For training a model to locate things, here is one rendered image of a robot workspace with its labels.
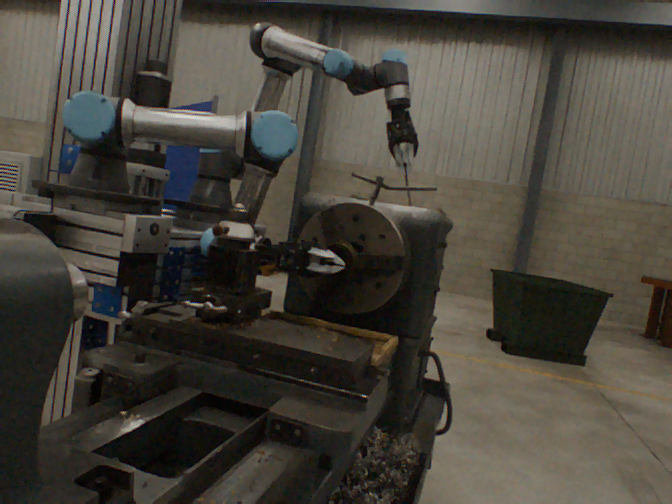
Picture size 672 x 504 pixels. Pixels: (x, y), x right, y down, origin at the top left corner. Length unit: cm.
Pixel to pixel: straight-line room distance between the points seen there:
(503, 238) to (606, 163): 245
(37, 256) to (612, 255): 1161
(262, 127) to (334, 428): 77
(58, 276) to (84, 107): 92
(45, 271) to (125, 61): 137
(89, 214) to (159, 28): 71
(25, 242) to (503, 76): 1177
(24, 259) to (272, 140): 93
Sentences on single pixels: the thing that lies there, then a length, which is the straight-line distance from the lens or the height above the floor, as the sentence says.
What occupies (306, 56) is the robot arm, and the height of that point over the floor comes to 165.
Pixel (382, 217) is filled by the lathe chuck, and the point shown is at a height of 121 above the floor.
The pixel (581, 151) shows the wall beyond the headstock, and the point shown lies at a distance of 1191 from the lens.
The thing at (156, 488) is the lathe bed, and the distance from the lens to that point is 72.
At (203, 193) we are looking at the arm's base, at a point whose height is 120.
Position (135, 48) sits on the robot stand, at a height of 159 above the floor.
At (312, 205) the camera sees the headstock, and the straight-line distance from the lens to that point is 167.
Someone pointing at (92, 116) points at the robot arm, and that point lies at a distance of 134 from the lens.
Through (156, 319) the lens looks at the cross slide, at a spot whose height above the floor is 96.
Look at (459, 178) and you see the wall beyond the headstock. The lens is 1156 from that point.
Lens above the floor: 119
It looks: 4 degrees down
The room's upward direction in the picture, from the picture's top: 9 degrees clockwise
